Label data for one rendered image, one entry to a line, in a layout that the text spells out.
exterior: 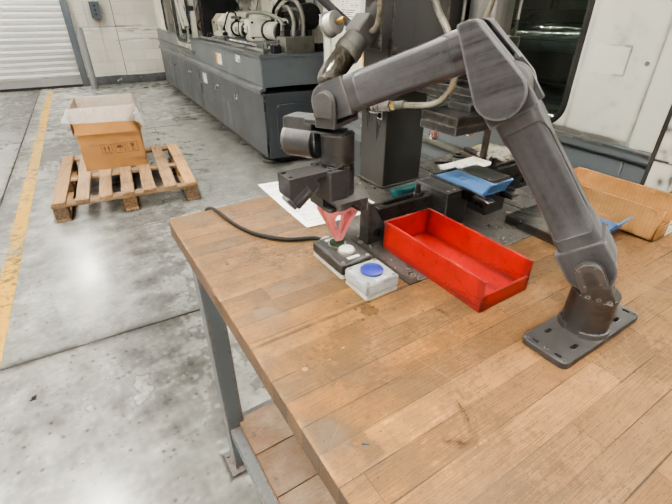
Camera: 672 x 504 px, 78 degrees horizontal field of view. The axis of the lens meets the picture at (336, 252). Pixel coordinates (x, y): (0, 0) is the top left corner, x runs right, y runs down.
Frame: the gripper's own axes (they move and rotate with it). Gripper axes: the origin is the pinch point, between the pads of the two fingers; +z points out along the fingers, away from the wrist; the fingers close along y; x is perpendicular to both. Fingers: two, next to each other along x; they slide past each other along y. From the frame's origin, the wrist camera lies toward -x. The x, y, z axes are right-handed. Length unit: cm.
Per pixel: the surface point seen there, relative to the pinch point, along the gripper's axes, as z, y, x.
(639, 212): 0, 26, 58
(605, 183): 1, 12, 70
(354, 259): 1.9, 6.0, -0.5
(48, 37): 1, -922, -26
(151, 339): 93, -110, -33
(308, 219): 4.4, -17.6, 3.0
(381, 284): 2.5, 14.2, -0.7
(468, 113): -19.0, 0.9, 30.3
